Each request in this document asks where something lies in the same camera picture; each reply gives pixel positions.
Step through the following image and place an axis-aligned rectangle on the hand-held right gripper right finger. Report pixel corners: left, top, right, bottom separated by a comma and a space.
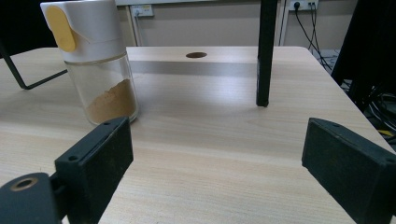
301, 117, 396, 224

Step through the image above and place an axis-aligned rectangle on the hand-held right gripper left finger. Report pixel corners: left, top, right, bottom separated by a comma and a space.
54, 116, 134, 224

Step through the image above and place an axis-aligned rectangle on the seasoning jar with brown powder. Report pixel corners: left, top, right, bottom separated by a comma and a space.
39, 0, 139, 126

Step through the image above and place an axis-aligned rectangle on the black metal stand post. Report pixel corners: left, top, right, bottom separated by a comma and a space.
255, 0, 278, 108

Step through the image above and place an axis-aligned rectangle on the thin black metal rod stand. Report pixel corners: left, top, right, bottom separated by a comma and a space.
0, 40, 69, 91

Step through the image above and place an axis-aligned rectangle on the bundle of floor cables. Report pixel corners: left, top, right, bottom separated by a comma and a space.
367, 91, 396, 138

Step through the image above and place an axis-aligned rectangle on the black power cable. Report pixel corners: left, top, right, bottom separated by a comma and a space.
307, 3, 321, 54
293, 3, 332, 71

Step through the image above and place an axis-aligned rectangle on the white wall socket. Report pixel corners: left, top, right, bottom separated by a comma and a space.
130, 4, 155, 18
289, 0, 319, 11

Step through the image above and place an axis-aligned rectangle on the white wall conduit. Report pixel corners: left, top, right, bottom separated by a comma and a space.
277, 0, 290, 47

